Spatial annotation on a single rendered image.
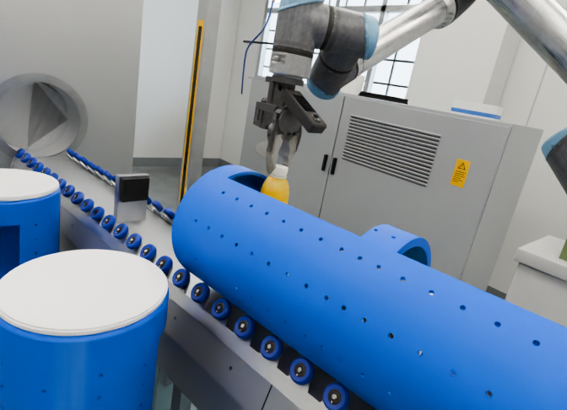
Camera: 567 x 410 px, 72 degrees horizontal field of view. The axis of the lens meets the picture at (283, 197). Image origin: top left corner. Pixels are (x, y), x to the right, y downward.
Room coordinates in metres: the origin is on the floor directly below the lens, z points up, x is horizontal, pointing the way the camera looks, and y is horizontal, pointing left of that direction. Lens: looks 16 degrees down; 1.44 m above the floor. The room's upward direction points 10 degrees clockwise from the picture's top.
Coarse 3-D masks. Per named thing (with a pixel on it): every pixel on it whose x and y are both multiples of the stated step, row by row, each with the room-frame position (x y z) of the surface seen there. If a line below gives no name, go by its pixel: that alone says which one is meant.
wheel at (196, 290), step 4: (196, 284) 0.78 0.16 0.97; (200, 284) 0.78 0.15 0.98; (204, 284) 0.78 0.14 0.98; (192, 288) 0.78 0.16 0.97; (196, 288) 0.78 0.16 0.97; (200, 288) 0.77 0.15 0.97; (204, 288) 0.77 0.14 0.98; (208, 288) 0.77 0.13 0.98; (192, 292) 0.77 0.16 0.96; (196, 292) 0.77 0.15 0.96; (200, 292) 0.77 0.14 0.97; (204, 292) 0.76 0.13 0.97; (208, 292) 0.77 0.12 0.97; (192, 296) 0.76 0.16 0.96; (196, 296) 0.76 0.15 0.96; (200, 296) 0.76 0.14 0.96; (204, 296) 0.76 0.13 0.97; (196, 300) 0.75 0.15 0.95; (200, 300) 0.75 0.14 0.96; (204, 300) 0.76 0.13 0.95
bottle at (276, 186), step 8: (272, 176) 0.86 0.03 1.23; (280, 176) 0.86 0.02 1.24; (264, 184) 0.86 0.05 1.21; (272, 184) 0.85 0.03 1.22; (280, 184) 0.85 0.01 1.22; (288, 184) 0.87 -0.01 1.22; (264, 192) 0.85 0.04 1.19; (272, 192) 0.85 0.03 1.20; (280, 192) 0.85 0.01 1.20; (288, 192) 0.87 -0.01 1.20; (280, 200) 0.85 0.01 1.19; (288, 200) 0.87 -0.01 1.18
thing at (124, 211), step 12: (120, 180) 1.14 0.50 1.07; (132, 180) 1.15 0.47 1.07; (144, 180) 1.18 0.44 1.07; (120, 192) 1.14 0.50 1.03; (132, 192) 1.15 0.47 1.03; (144, 192) 1.19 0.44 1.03; (120, 204) 1.14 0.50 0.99; (132, 204) 1.17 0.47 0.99; (144, 204) 1.21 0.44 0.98; (120, 216) 1.14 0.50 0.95; (132, 216) 1.18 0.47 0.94; (144, 216) 1.21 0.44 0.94
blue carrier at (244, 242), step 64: (192, 192) 0.80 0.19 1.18; (256, 192) 0.75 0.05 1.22; (192, 256) 0.74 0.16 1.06; (256, 256) 0.63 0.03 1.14; (320, 256) 0.58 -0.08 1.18; (384, 256) 0.55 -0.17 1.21; (256, 320) 0.65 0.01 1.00; (320, 320) 0.53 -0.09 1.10; (384, 320) 0.48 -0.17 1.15; (448, 320) 0.45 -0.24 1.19; (512, 320) 0.44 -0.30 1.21; (384, 384) 0.45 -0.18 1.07; (448, 384) 0.41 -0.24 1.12; (512, 384) 0.38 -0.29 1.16
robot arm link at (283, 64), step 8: (272, 56) 0.87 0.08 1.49; (280, 56) 0.86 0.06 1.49; (288, 56) 0.85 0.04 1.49; (296, 56) 0.85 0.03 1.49; (272, 64) 0.87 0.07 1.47; (280, 64) 0.85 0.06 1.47; (288, 64) 0.85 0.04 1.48; (296, 64) 0.85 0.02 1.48; (304, 64) 0.86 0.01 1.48; (272, 72) 0.87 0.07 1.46; (280, 72) 0.85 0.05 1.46; (288, 72) 0.85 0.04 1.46; (296, 72) 0.85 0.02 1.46; (304, 72) 0.86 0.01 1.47
